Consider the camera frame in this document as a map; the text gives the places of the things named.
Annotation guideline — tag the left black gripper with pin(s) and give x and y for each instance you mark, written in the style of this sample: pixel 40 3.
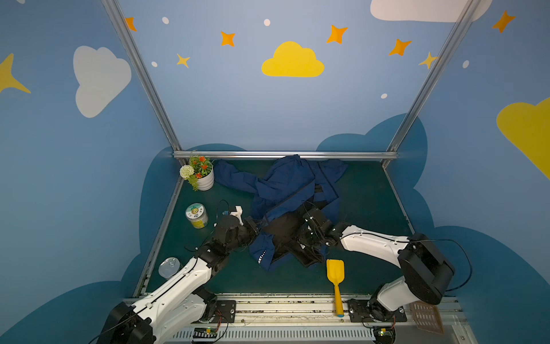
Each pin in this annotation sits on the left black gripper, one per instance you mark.
pixel 250 228

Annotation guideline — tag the right small circuit board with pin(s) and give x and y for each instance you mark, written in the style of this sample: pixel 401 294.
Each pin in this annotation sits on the right small circuit board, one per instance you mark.
pixel 384 335

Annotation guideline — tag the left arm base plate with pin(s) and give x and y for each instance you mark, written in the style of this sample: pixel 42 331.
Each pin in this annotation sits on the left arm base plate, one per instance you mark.
pixel 222 311

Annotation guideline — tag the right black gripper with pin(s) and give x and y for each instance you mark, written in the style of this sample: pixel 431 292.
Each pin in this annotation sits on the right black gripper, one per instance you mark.
pixel 311 228

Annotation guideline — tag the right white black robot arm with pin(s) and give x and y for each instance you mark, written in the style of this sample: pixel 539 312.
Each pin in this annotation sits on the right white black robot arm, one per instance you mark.
pixel 426 273

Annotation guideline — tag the small circuit board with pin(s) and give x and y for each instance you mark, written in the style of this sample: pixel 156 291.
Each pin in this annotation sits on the small circuit board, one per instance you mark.
pixel 204 335
pixel 384 335

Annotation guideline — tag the left small circuit board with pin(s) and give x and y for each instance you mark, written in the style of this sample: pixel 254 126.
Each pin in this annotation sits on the left small circuit board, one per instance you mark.
pixel 204 335

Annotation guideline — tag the yellow plastic toy shovel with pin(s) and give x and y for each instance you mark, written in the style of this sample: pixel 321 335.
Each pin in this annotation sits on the yellow plastic toy shovel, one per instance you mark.
pixel 336 275

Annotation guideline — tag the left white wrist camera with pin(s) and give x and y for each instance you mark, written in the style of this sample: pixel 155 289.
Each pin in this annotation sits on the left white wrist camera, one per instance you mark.
pixel 237 212

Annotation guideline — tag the aluminium frame post left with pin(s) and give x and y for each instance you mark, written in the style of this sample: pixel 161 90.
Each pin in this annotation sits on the aluminium frame post left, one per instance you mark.
pixel 115 14

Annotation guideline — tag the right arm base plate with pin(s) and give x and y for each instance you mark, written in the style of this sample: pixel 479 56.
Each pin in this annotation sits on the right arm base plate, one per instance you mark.
pixel 360 311

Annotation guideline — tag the white pot with flowers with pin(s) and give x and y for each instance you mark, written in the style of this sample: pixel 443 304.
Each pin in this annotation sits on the white pot with flowers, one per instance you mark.
pixel 198 172

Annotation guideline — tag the aluminium frame post right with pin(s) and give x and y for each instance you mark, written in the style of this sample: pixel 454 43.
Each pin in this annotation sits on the aluminium frame post right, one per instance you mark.
pixel 460 28

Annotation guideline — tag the navy blue zip jacket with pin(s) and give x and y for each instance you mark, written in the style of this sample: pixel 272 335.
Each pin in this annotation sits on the navy blue zip jacket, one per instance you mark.
pixel 281 197

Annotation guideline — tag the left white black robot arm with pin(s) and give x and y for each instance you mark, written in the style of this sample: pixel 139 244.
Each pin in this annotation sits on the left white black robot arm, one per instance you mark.
pixel 181 300

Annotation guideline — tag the front aluminium rail bench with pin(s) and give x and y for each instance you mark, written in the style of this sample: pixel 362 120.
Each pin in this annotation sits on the front aluminium rail bench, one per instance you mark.
pixel 309 318

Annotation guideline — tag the aluminium frame rail back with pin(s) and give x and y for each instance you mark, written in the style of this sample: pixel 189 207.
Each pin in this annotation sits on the aluminium frame rail back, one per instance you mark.
pixel 273 155

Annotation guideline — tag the aluminium frame post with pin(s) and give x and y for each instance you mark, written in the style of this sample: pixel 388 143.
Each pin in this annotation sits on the aluminium frame post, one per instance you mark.
pixel 460 28
pixel 115 14

